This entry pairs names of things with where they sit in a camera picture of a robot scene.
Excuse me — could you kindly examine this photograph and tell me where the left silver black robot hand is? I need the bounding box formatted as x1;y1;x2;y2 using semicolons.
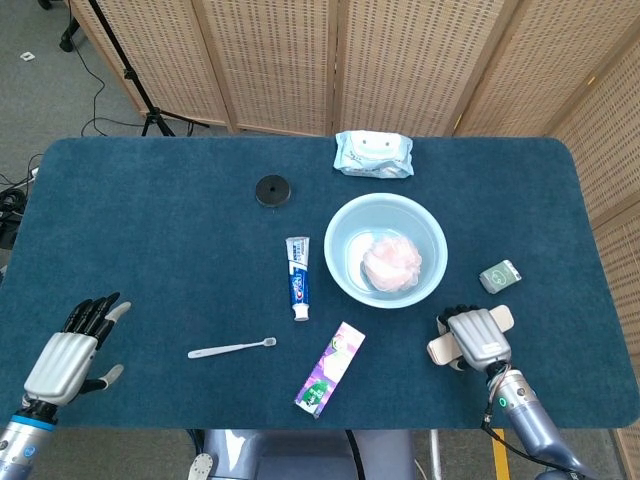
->
23;292;133;407

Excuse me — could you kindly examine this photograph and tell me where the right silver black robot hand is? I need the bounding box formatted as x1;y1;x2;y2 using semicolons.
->
435;302;514;373

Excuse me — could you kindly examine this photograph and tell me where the pink mesh bath loofah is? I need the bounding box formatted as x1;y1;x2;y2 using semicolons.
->
361;236;423;292

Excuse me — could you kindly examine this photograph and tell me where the white toothbrush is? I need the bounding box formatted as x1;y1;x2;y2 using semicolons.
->
187;336;278;360

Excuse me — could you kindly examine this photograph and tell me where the light blue plastic basin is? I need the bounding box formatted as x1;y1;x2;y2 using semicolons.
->
323;193;449;309

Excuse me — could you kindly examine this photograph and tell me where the small green soap packet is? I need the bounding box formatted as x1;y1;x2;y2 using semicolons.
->
478;259;524;294

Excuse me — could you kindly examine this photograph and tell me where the dark blue table mat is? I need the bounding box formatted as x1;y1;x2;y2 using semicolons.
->
0;137;640;430

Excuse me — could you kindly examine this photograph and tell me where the purple green toothpaste carton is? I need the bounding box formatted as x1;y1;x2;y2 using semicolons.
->
293;321;367;420

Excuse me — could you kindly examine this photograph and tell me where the blue white toothpaste tube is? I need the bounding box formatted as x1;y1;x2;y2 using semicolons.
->
285;235;311;322

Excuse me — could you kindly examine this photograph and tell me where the light blue wet wipes pack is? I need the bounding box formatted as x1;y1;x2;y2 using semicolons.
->
332;130;415;180

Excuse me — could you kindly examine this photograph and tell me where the grey blue robot torso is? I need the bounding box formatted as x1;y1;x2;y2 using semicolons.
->
187;428;419;480

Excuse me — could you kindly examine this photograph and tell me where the black round disc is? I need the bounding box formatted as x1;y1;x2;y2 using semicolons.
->
254;174;293;209

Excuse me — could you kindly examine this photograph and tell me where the black tripod stand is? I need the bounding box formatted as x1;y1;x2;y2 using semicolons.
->
87;0;211;138

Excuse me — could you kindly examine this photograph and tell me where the black stand foot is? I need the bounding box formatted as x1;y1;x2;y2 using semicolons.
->
37;0;85;53

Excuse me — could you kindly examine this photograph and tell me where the wicker folding screen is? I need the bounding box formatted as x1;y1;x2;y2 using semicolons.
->
69;0;640;480

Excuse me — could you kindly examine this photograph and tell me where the black cable bundle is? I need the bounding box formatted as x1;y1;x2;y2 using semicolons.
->
0;169;41;250

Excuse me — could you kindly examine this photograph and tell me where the black floor cable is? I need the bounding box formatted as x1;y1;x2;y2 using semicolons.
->
72;44;149;137

